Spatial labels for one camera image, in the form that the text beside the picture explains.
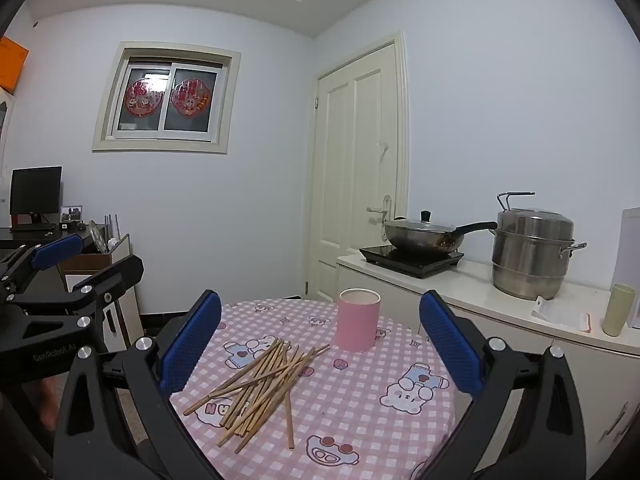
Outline dark desk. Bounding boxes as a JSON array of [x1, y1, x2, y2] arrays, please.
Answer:
[[0, 225, 108, 261]]

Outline orange box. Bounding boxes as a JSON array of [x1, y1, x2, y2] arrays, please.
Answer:
[[0, 36, 30, 95]]

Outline cream framed window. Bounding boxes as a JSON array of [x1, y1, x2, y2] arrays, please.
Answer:
[[91, 41, 242, 156]]

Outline steel wok black handle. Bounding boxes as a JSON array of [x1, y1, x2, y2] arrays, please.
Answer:
[[382, 220, 498, 255]]

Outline pink checked bear tablecloth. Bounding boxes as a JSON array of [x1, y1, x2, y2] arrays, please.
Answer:
[[170, 299, 458, 480]]

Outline white counter cabinet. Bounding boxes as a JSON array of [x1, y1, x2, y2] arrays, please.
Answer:
[[336, 252, 640, 480]]

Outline cream panel door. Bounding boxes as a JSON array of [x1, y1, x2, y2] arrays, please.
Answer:
[[305, 32, 411, 306]]

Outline cream door handle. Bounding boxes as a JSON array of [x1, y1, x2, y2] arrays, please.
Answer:
[[366, 194, 393, 223]]

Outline black computer monitor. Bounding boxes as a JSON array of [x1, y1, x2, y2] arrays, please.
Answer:
[[9, 166, 63, 233]]

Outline round silver mirror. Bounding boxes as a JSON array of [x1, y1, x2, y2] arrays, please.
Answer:
[[89, 220, 108, 255]]

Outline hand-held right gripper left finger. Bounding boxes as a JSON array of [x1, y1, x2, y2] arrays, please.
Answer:
[[52, 289, 223, 480]]

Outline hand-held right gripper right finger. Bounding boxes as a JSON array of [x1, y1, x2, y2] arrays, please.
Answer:
[[419, 289, 588, 480]]

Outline steel steamer pot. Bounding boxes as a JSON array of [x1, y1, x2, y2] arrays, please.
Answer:
[[489, 191, 588, 302]]

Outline bunch of wooden chopsticks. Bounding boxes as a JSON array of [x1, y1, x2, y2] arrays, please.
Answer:
[[182, 338, 332, 453]]

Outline pale green cup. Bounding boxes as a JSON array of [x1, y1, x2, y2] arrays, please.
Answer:
[[601, 283, 637, 337]]

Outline white appliance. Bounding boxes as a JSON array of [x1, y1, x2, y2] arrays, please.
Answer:
[[612, 207, 640, 330]]

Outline red round window decoration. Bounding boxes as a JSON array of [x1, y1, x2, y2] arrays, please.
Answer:
[[125, 79, 163, 120], [171, 79, 210, 117]]

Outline silver cabinet handle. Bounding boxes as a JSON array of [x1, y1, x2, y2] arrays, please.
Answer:
[[602, 401, 631, 443]]

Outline pink cup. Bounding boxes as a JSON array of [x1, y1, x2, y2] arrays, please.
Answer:
[[332, 287, 382, 353]]

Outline glass wok lid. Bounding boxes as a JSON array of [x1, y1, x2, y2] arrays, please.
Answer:
[[387, 210, 458, 235]]

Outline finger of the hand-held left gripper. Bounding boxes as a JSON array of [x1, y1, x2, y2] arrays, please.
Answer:
[[10, 254, 146, 317], [0, 233, 85, 306]]

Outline black induction cooktop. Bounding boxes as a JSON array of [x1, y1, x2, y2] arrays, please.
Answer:
[[359, 244, 465, 279]]

